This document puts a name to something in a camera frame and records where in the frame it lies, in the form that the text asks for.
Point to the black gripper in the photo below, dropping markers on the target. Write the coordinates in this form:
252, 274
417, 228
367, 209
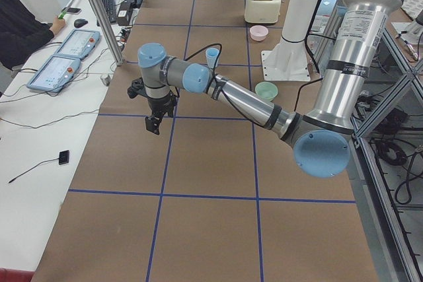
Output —
160, 105

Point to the light blue cup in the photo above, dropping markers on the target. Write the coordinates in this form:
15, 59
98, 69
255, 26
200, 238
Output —
211, 62
212, 53

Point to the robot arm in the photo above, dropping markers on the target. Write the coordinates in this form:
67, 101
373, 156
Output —
319, 138

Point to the cream toaster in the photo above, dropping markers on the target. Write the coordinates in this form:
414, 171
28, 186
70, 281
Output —
262, 12

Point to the pink bowl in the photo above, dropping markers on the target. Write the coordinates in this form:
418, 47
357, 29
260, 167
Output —
258, 33

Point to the black keyboard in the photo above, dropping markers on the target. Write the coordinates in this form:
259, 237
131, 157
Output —
110, 9

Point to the upper teach pendant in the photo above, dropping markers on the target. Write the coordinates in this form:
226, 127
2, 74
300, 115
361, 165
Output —
79, 43

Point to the teach pendant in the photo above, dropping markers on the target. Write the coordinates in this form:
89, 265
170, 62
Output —
54, 74
79, 43

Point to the small black device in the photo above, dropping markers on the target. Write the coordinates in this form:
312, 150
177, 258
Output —
63, 157

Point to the green bowl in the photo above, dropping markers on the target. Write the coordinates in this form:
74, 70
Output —
266, 90

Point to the lower teach pendant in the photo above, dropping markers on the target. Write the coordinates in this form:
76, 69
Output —
54, 74

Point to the black computer mouse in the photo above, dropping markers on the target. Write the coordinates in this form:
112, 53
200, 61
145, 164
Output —
80, 22

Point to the black phone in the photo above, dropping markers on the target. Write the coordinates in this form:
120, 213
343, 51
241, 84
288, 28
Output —
73, 11

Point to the person at desk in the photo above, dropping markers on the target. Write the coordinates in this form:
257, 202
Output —
22, 34

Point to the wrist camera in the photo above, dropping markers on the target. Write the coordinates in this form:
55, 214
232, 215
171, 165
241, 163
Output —
136, 88

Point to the aluminium frame post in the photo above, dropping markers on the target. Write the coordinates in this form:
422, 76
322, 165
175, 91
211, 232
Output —
107, 31

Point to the white pedestal column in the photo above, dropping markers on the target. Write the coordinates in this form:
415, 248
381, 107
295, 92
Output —
288, 60

